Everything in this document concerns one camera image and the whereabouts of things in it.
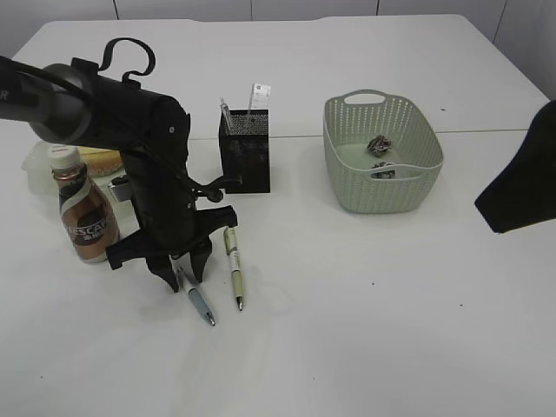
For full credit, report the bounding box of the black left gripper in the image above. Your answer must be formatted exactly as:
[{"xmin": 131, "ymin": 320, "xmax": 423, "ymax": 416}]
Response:
[{"xmin": 107, "ymin": 97, "xmax": 237, "ymax": 293}]

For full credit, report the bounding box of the blue white pen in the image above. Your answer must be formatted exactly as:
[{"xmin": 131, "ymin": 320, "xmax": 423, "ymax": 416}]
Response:
[{"xmin": 176, "ymin": 267, "xmax": 215, "ymax": 327}]

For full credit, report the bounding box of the Nescafe coffee bottle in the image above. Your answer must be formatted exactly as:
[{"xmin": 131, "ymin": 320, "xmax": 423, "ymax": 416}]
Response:
[{"xmin": 47, "ymin": 144, "xmax": 120, "ymax": 263}]

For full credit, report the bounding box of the brown bread roll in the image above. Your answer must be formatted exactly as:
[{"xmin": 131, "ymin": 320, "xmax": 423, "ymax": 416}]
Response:
[{"xmin": 78, "ymin": 147, "xmax": 122, "ymax": 177}]

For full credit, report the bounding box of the white grey pen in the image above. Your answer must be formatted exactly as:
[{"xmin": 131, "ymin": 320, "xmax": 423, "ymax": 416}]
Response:
[{"xmin": 220, "ymin": 97, "xmax": 235, "ymax": 135}]

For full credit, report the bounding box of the clear plastic ruler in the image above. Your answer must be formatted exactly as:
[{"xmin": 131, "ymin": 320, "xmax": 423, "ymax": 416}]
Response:
[{"xmin": 245, "ymin": 83, "xmax": 271, "ymax": 126}]

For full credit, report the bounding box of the paper ball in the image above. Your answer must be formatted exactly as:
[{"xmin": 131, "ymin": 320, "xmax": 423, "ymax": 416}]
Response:
[
  {"xmin": 370, "ymin": 162, "xmax": 396, "ymax": 180},
  {"xmin": 366, "ymin": 135, "xmax": 393, "ymax": 158}
]

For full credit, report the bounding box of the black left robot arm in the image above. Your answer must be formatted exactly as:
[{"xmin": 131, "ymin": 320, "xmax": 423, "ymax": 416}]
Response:
[{"xmin": 1, "ymin": 41, "xmax": 237, "ymax": 289}]

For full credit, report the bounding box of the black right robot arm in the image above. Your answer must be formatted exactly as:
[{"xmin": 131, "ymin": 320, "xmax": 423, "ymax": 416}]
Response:
[{"xmin": 474, "ymin": 101, "xmax": 555, "ymax": 234}]

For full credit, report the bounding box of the green cream pen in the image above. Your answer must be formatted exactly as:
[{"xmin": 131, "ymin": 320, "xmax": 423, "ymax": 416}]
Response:
[{"xmin": 223, "ymin": 227, "xmax": 244, "ymax": 312}]

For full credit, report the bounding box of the black mesh pen holder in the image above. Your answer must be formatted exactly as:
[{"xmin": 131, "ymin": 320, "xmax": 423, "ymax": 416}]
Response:
[{"xmin": 218, "ymin": 109, "xmax": 270, "ymax": 194}]

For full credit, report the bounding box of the pale green glass plate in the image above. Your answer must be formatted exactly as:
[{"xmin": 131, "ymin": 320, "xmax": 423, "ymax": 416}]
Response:
[{"xmin": 22, "ymin": 141, "xmax": 125, "ymax": 197}]

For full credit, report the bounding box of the light green woven basket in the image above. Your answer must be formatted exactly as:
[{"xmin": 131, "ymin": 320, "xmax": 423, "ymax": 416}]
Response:
[{"xmin": 323, "ymin": 89, "xmax": 444, "ymax": 214}]

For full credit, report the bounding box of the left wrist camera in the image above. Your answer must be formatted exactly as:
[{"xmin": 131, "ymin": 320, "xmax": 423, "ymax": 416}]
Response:
[{"xmin": 109, "ymin": 175, "xmax": 133, "ymax": 202}]

